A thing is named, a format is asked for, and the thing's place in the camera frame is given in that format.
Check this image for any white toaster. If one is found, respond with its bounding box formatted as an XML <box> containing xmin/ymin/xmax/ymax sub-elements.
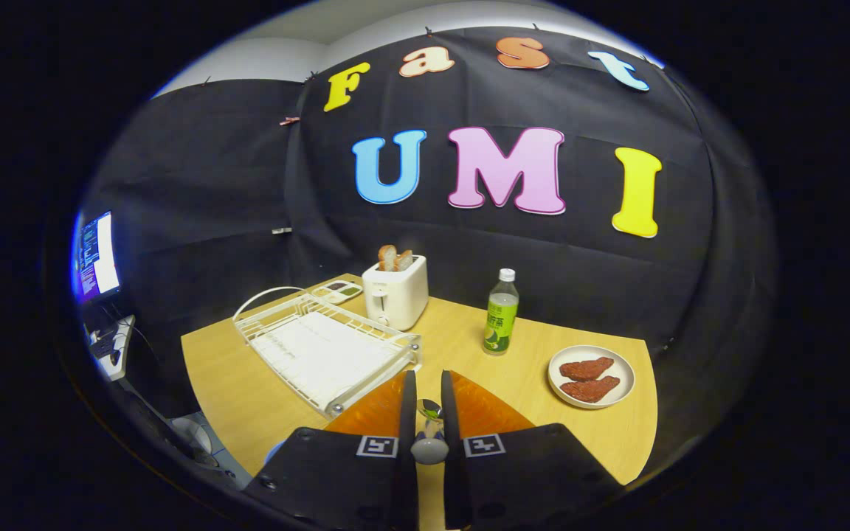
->
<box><xmin>362</xmin><ymin>255</ymin><xmax>429</xmax><ymax>331</ymax></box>

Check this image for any white plate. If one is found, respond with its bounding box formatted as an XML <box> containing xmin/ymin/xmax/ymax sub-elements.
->
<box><xmin>547</xmin><ymin>345</ymin><xmax>636</xmax><ymax>410</ymax></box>

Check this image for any divided seasoning tray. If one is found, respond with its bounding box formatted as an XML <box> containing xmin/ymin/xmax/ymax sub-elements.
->
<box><xmin>310</xmin><ymin>280</ymin><xmax>364</xmax><ymax>305</ymax></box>

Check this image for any red meat slice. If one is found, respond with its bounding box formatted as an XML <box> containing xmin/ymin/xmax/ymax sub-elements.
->
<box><xmin>561</xmin><ymin>375</ymin><xmax>621</xmax><ymax>403</ymax></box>
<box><xmin>559</xmin><ymin>357</ymin><xmax>615</xmax><ymax>382</ymax></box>

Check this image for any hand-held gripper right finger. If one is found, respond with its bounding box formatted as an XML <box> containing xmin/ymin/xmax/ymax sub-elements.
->
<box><xmin>440</xmin><ymin>369</ymin><xmax>625</xmax><ymax>530</ymax></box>

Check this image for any white wire dish rack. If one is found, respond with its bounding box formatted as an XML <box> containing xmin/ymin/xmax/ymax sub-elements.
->
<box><xmin>233</xmin><ymin>286</ymin><xmax>423</xmax><ymax>420</ymax></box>

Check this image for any metal spoon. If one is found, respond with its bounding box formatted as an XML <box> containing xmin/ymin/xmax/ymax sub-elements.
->
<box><xmin>410</xmin><ymin>399</ymin><xmax>450</xmax><ymax>465</ymax></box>

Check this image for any computer monitor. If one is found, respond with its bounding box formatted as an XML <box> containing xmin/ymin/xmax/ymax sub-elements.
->
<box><xmin>71</xmin><ymin>211</ymin><xmax>122</xmax><ymax>303</ymax></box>

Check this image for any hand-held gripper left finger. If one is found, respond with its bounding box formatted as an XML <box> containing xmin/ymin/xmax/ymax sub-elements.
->
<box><xmin>242</xmin><ymin>370</ymin><xmax>420</xmax><ymax>531</ymax></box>

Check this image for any black backdrop cloth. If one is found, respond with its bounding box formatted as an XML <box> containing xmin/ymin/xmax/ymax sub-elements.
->
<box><xmin>82</xmin><ymin>26</ymin><xmax>776</xmax><ymax>473</ymax></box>

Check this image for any green label drink bottle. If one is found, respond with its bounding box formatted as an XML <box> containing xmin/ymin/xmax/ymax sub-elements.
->
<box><xmin>483</xmin><ymin>268</ymin><xmax>520</xmax><ymax>356</ymax></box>

